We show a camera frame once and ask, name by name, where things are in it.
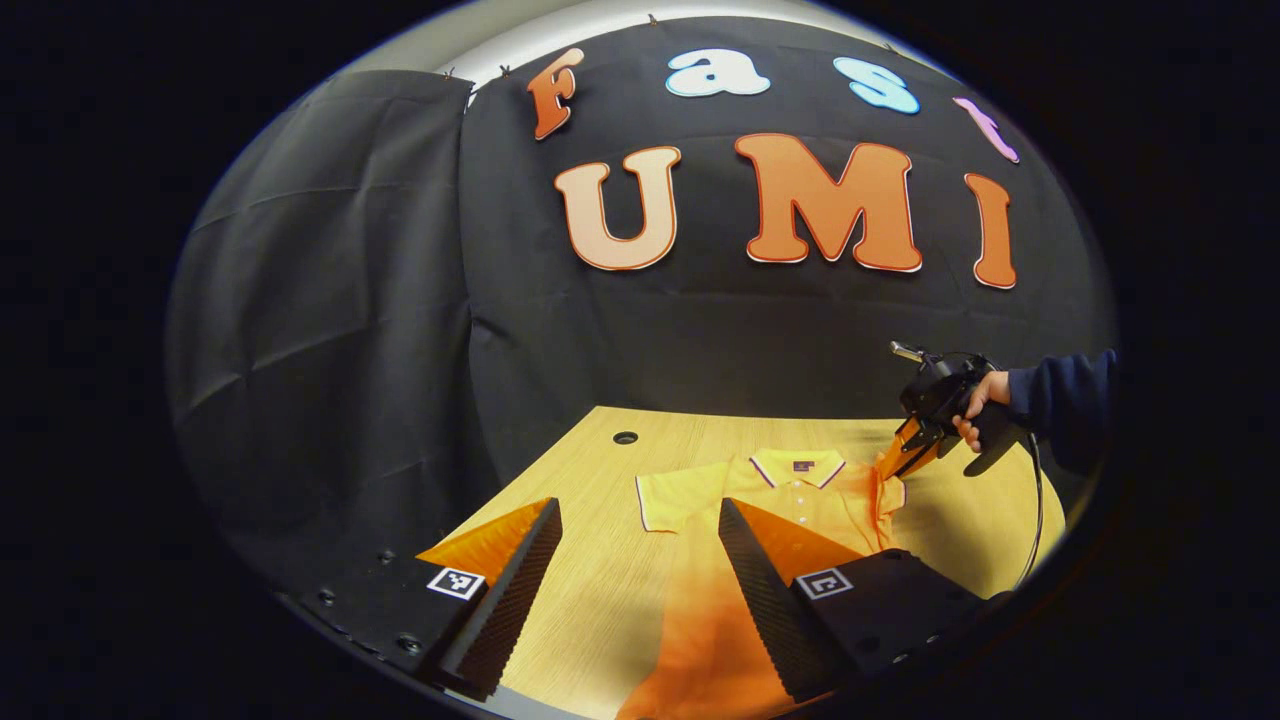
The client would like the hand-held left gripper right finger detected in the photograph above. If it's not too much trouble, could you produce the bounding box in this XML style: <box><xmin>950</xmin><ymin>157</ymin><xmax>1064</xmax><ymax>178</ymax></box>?
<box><xmin>718</xmin><ymin>497</ymin><xmax>1011</xmax><ymax>703</ymax></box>

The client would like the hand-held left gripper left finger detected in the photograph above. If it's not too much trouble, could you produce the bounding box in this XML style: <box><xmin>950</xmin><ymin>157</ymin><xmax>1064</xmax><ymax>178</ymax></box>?
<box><xmin>300</xmin><ymin>497</ymin><xmax>564</xmax><ymax>701</ymax></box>

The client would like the orange T-shirt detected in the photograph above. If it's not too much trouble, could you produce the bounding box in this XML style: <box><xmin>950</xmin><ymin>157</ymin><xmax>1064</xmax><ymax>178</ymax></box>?
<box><xmin>615</xmin><ymin>448</ymin><xmax>909</xmax><ymax>720</ymax></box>

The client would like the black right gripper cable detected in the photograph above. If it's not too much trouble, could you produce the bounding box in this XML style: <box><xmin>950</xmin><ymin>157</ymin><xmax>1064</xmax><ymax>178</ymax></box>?
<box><xmin>1012</xmin><ymin>430</ymin><xmax>1047</xmax><ymax>591</ymax></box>

